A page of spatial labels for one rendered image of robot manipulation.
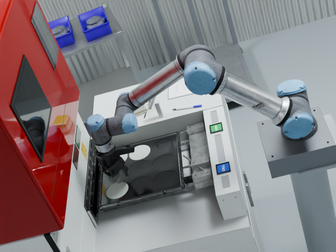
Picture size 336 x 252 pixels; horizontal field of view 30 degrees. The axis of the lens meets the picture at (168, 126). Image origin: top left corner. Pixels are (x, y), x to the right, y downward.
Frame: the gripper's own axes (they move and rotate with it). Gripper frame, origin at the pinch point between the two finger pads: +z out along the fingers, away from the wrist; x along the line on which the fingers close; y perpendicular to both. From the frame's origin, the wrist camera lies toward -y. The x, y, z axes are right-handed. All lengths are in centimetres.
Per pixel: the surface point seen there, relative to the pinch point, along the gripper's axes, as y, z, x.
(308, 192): -50, 30, 54
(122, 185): 2.9, 1.2, 0.0
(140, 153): -15.5, 1.3, -7.2
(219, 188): -11.4, -4.7, 44.7
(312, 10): -252, 82, -84
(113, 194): 8.7, 1.2, 0.5
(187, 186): -13.0, 6.5, 22.2
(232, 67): -166, 80, -95
